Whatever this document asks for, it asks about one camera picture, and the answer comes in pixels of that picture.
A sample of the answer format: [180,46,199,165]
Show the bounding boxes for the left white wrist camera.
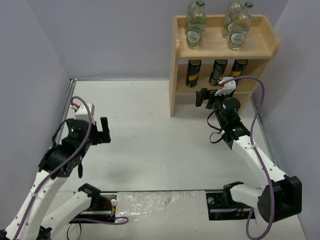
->
[70,103,96,125]

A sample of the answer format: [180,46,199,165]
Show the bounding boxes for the aluminium table edge rail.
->
[59,77,102,124]

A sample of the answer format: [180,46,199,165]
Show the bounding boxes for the wooden two-tier shelf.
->
[169,14,281,117]

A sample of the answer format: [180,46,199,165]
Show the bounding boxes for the clear soda bottle front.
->
[184,0,207,49]

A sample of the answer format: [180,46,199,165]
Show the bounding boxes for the clear soda bottle back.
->
[221,0,244,38]

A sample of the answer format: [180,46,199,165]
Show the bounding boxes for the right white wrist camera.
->
[214,76,237,96]

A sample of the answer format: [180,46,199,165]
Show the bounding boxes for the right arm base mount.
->
[205,190,251,221]

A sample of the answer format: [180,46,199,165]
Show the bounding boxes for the black can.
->
[229,59,249,78]
[208,59,228,86]
[185,59,202,88]

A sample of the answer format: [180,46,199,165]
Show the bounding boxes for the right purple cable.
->
[219,75,275,240]

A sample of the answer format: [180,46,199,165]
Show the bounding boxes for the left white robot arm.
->
[0,115,111,240]

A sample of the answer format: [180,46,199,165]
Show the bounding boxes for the black can front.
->
[185,59,202,88]

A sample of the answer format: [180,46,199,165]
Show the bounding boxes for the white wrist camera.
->
[214,76,237,96]
[70,103,96,125]

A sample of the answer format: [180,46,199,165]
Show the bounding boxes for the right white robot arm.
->
[195,88,302,222]

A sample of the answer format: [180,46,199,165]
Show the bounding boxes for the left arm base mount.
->
[69,192,118,224]

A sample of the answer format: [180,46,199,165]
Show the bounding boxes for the clear soda bottle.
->
[184,0,207,49]
[221,0,244,38]
[227,2,254,50]
[184,0,207,35]

